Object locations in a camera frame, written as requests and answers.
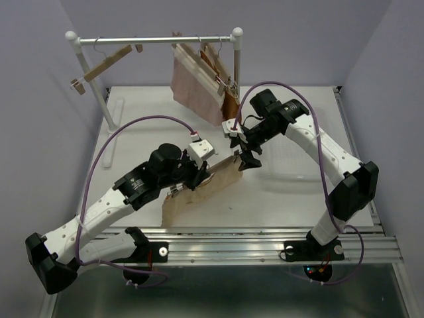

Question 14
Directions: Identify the beige hanger with pink underwear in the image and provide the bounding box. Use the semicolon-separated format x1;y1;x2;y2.
171;38;227;97

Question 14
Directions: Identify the pink underwear on rack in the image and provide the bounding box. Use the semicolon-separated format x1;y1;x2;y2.
170;49;224;127

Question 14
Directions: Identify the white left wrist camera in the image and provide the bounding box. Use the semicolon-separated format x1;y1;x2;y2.
187;139;217;167

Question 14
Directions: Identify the white clothes rack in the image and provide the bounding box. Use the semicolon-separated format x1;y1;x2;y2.
64;27;244;168

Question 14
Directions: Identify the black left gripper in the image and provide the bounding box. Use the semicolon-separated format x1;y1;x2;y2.
159;148;211;191

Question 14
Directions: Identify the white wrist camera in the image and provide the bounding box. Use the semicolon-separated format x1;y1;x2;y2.
221;118;245;140
187;139;217;167

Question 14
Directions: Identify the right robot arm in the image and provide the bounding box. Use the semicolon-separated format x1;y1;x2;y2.
222;89;379;258

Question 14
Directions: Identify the beige hanger with brown underwear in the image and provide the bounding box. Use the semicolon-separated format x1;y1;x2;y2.
201;43;239;99

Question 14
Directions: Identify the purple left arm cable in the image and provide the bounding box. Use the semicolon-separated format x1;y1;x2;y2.
75;115;199;288

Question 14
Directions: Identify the aluminium mounting rail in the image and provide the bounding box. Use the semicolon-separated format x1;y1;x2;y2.
142;226;403;266

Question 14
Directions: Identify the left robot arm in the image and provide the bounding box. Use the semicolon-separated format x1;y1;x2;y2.
25;140;215;295

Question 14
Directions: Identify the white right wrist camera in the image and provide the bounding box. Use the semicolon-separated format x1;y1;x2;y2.
221;118;245;140

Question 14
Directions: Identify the beige clip hanger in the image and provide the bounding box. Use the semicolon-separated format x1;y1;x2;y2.
70;44;144;95
166;150;240;198

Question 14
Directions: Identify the cream beige underwear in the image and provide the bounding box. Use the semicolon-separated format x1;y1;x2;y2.
161;158;243;228

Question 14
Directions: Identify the brown underwear on rack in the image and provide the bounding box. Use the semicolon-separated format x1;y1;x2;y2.
201;54;240;120

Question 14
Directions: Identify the empty beige clip hanger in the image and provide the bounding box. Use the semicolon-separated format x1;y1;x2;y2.
70;44;144;95

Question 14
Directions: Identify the clear plastic basket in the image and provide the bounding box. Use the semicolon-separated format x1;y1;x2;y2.
258;105;348;195

